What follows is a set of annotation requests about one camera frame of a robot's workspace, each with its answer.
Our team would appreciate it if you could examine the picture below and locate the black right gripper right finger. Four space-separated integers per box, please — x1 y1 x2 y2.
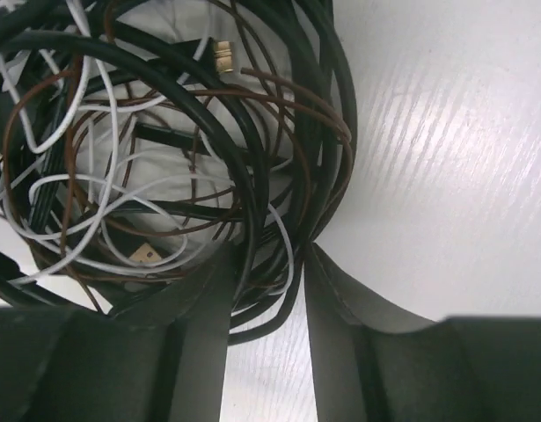
305 244 446 421

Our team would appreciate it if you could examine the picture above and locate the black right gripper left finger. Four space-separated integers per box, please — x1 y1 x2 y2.
112 243 236 421

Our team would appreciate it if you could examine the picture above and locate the thin brown wire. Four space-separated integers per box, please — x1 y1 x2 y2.
2 0 355 314

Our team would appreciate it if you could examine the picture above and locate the thin white wire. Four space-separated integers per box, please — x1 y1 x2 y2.
0 0 294 317

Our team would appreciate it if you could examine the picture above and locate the thick black USB cable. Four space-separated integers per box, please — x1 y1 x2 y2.
0 0 358 345

